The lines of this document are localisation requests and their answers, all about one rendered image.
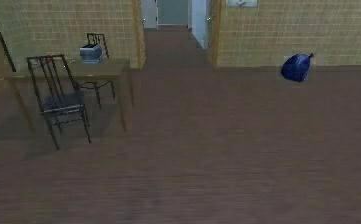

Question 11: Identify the framed wall picture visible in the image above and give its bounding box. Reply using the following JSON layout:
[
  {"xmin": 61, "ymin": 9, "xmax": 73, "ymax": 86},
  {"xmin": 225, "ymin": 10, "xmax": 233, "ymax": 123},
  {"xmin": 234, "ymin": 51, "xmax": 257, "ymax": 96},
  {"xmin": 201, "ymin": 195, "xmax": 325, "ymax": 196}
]
[{"xmin": 226, "ymin": 0, "xmax": 259, "ymax": 8}]

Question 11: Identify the blue garbage bag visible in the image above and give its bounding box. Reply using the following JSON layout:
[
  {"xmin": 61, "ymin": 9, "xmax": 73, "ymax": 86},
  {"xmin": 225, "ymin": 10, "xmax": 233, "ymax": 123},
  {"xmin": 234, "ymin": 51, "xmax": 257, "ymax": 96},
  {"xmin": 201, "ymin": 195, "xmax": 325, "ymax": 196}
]
[{"xmin": 280, "ymin": 52, "xmax": 315, "ymax": 83}]

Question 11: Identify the brown wooden table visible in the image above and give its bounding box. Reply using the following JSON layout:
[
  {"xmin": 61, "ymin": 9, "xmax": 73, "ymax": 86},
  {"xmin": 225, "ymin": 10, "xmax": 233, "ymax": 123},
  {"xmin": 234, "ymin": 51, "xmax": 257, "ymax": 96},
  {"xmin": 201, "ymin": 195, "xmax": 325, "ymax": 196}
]
[{"xmin": 2, "ymin": 58, "xmax": 136, "ymax": 133}]

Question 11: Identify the black slatted chair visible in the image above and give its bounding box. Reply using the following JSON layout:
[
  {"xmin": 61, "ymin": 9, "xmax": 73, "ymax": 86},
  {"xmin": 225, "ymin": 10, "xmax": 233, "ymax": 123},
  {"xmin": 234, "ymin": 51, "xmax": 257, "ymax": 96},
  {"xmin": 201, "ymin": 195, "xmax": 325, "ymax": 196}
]
[
  {"xmin": 75, "ymin": 32, "xmax": 117, "ymax": 110},
  {"xmin": 25, "ymin": 54, "xmax": 92, "ymax": 151}
]

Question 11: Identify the grey room door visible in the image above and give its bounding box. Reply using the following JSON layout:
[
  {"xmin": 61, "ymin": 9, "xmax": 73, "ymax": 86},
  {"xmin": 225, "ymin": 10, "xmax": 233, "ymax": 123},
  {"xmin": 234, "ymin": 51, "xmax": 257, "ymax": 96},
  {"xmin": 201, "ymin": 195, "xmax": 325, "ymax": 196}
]
[{"xmin": 156, "ymin": 0, "xmax": 190, "ymax": 26}]

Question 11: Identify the black slanted pole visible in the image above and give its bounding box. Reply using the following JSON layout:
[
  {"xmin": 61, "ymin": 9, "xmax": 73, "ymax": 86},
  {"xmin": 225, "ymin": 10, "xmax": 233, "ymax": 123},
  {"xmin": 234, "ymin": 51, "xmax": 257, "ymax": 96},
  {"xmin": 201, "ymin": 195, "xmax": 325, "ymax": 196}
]
[{"xmin": 0, "ymin": 2, "xmax": 17, "ymax": 73}]

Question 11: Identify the silver toaster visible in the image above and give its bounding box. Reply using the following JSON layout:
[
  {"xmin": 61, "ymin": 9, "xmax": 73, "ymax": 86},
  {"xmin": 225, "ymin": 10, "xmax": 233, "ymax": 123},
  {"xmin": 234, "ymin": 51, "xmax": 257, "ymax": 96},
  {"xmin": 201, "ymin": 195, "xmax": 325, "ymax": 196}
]
[{"xmin": 79, "ymin": 44, "xmax": 104, "ymax": 64}]

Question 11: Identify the white room door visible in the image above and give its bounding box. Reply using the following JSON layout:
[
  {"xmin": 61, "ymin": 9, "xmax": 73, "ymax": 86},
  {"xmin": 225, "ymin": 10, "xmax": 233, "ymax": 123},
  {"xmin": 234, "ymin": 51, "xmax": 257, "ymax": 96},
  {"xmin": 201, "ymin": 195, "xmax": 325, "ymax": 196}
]
[{"xmin": 190, "ymin": 0, "xmax": 211, "ymax": 50}]

